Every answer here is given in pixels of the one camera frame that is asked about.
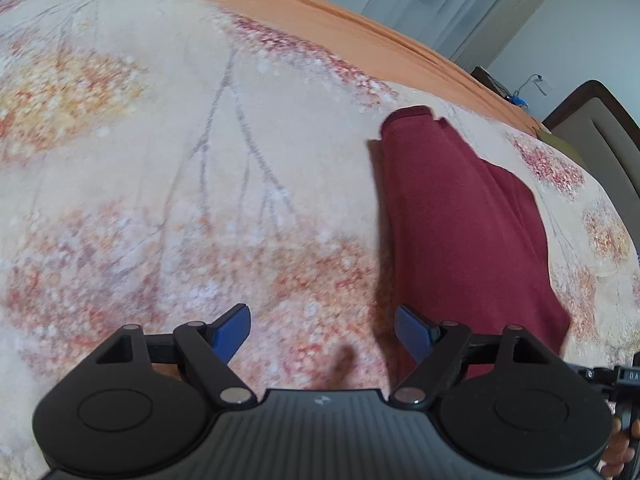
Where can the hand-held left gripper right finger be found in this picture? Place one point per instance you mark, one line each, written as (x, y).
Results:
(413, 334)

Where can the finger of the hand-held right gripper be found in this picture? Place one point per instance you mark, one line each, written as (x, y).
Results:
(592, 374)

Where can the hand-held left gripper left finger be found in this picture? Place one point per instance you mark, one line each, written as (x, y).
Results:
(231, 332)

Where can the maroon garment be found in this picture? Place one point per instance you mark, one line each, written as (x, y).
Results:
(460, 240)

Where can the person's right hand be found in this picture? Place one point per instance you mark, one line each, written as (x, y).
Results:
(617, 447)

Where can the floral fleece blanket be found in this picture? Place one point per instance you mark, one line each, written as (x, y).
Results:
(190, 170)

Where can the olive pillow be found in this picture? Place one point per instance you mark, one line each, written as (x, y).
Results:
(557, 142)

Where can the brown bed headboard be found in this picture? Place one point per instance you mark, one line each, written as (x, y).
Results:
(600, 125)

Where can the small blue item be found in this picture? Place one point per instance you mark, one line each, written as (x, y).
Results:
(520, 102)

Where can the dark nightstand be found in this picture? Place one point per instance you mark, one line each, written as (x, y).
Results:
(492, 80)

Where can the orange bed sheet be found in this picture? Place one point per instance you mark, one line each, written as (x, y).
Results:
(350, 25)

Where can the beige curtain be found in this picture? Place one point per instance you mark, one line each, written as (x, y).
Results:
(492, 20)

